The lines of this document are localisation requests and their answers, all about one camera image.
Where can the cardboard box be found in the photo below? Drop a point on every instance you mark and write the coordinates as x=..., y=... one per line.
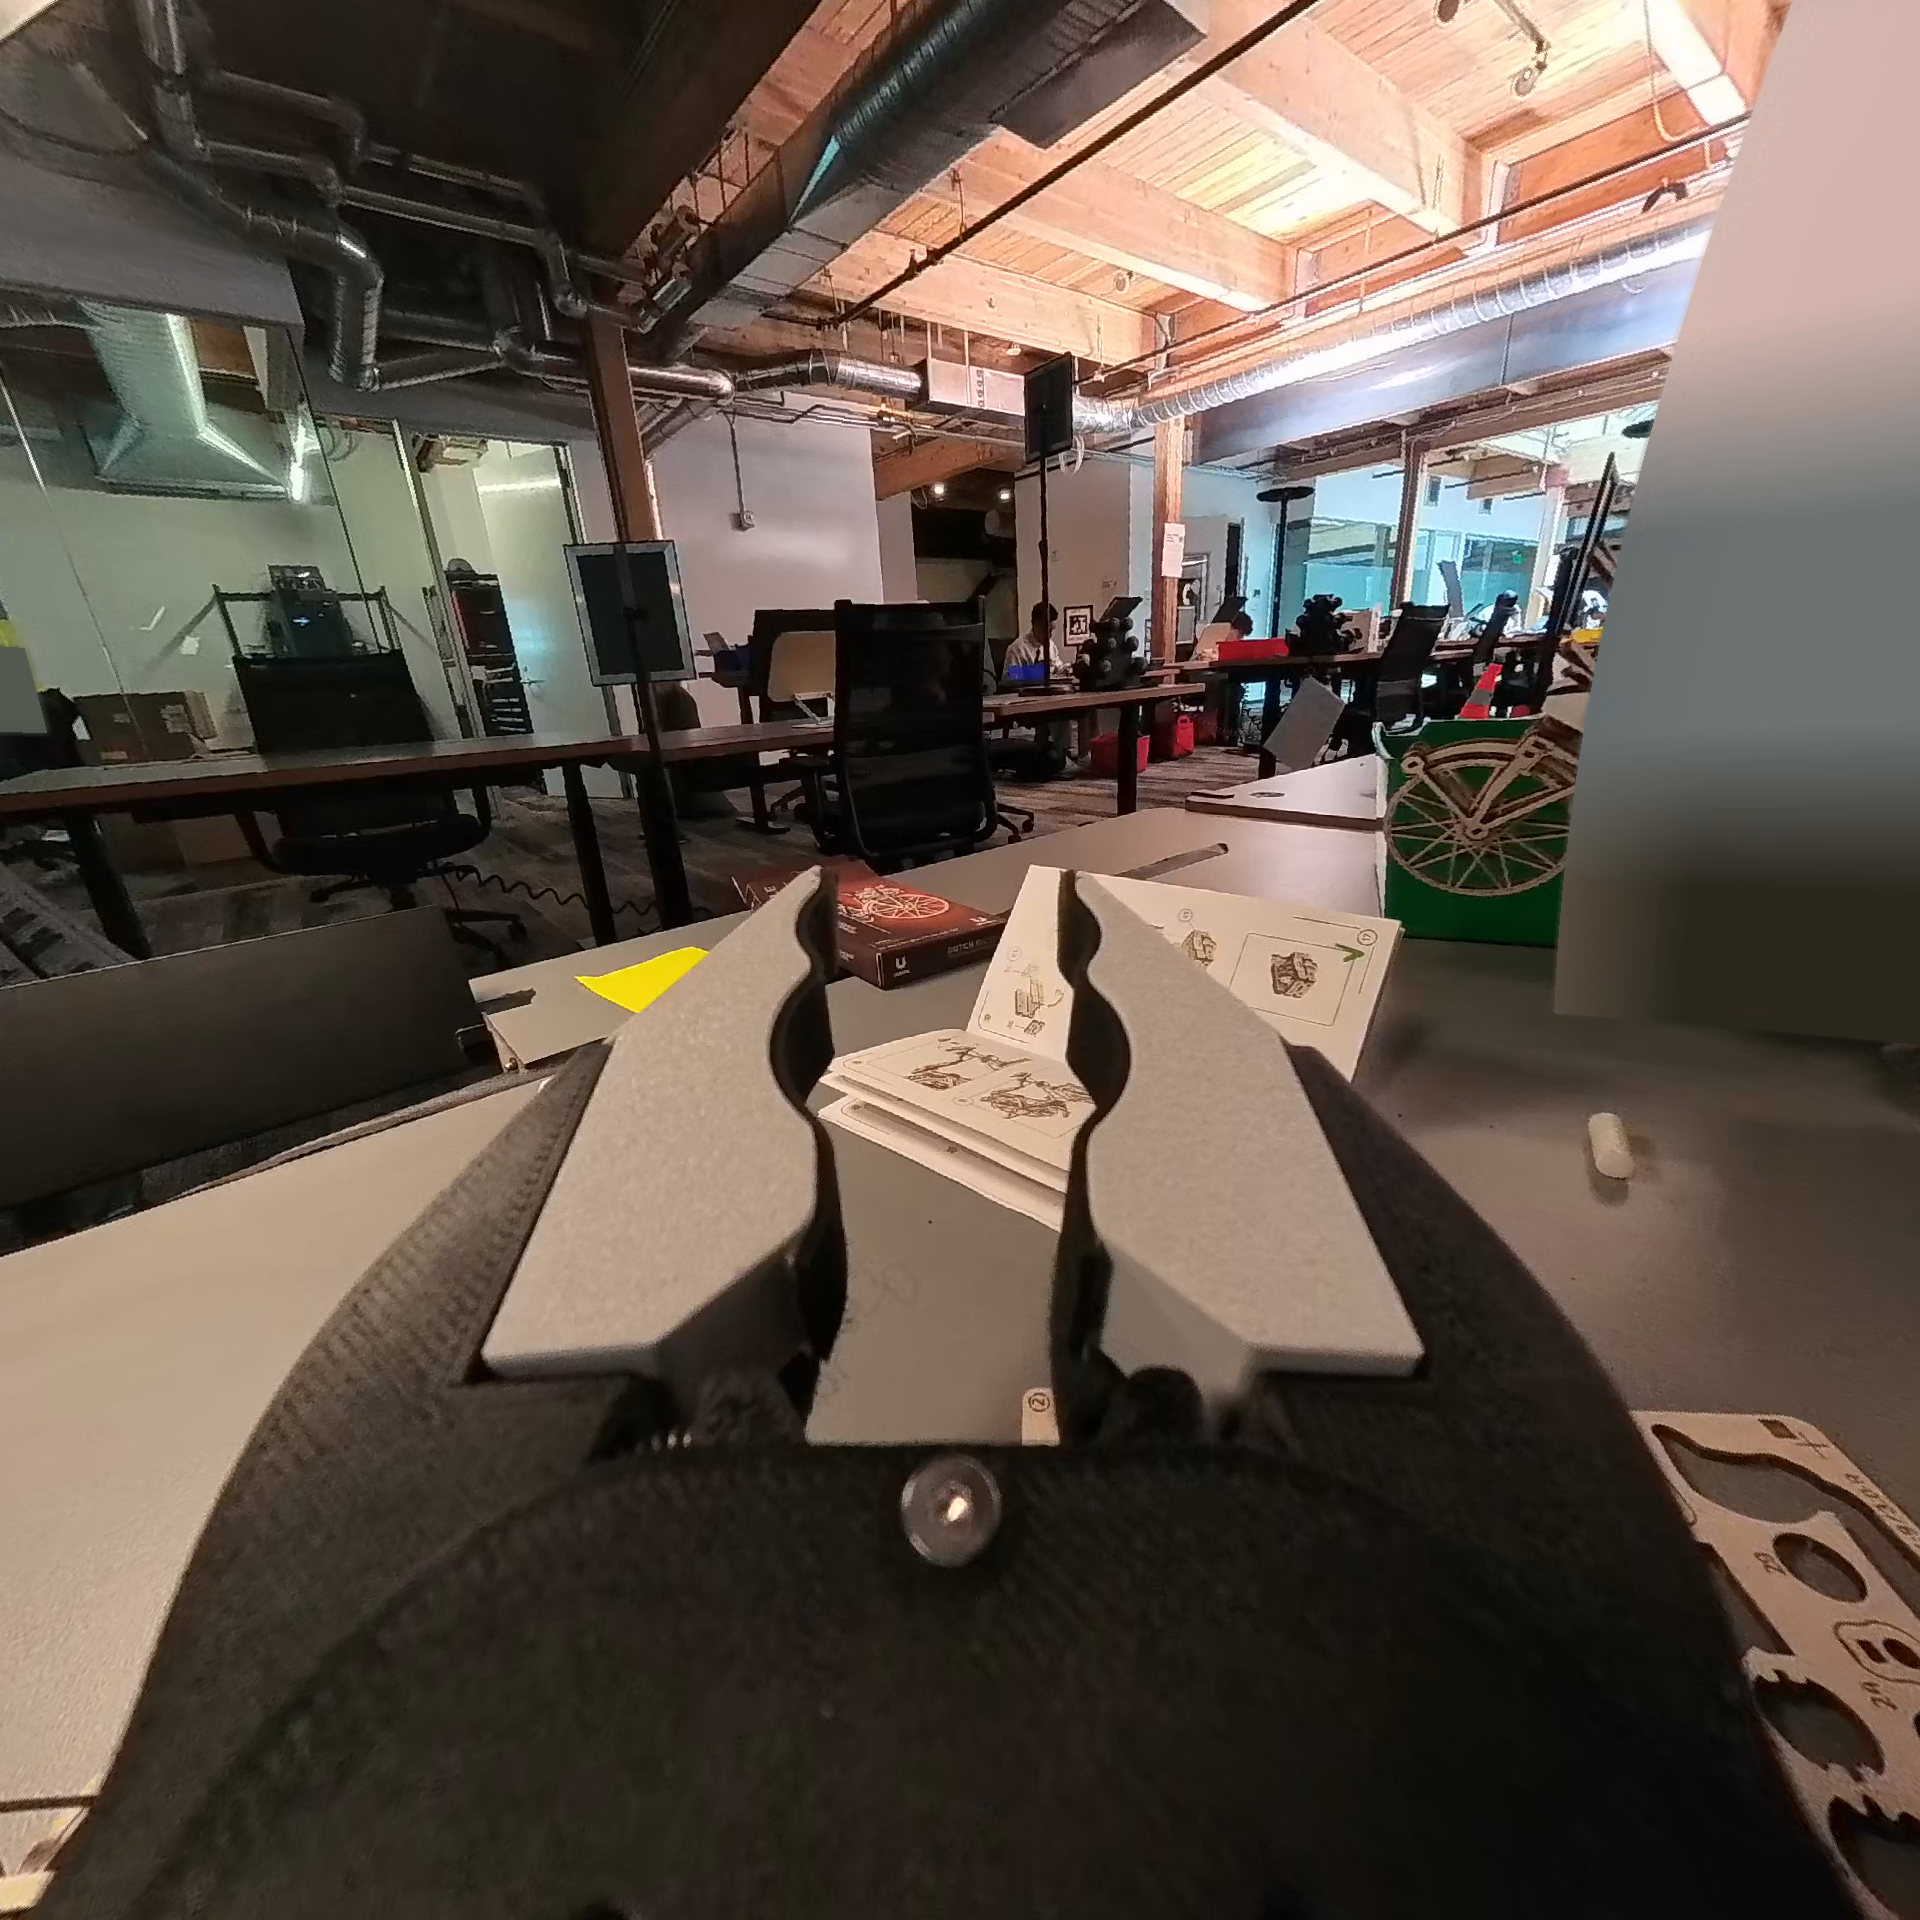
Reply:
x=142, y=723

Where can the dark grey desk divider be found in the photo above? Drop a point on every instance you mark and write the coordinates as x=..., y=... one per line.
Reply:
x=224, y=1043

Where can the dark red model kit box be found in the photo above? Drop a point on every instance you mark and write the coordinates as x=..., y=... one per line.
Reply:
x=907, y=932

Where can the long dark desk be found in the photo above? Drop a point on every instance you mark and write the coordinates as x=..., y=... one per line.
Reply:
x=299, y=757

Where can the pale paper sheets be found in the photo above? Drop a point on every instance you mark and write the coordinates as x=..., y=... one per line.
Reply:
x=36, y=1852

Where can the white instruction booklet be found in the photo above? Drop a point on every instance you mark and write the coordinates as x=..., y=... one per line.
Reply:
x=960, y=1103

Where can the red storage bin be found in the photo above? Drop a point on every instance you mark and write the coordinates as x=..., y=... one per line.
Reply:
x=1118, y=754

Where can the white instruction sheet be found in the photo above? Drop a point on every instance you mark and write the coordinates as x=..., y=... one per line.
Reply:
x=1290, y=975

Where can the orange traffic cone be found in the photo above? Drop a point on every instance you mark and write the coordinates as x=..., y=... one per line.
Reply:
x=1482, y=694

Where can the green plastic crate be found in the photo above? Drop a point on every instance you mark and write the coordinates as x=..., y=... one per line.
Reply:
x=1476, y=918

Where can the black floor lamp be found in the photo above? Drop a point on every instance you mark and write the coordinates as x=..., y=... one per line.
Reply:
x=1288, y=570

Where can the black mesh office chair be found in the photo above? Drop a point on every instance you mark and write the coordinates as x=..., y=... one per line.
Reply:
x=907, y=720

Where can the framed sign on stand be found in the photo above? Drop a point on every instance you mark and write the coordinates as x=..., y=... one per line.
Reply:
x=626, y=613

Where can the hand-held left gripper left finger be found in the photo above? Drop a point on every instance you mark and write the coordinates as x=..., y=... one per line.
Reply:
x=660, y=1142

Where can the yellow sticky note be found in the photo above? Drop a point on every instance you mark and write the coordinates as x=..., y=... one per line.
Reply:
x=643, y=975

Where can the wooden laser-cut part sheet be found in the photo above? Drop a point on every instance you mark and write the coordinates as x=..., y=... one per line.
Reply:
x=1723, y=1516

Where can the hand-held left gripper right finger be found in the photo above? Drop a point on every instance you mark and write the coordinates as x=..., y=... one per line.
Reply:
x=1229, y=1186

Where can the small white wax stick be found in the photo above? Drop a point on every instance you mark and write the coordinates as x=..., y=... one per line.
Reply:
x=1610, y=1148

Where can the black padded office chair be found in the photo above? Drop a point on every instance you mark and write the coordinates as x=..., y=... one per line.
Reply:
x=339, y=735

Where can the wooden bicycle model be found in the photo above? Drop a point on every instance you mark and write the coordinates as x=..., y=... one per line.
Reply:
x=1476, y=827

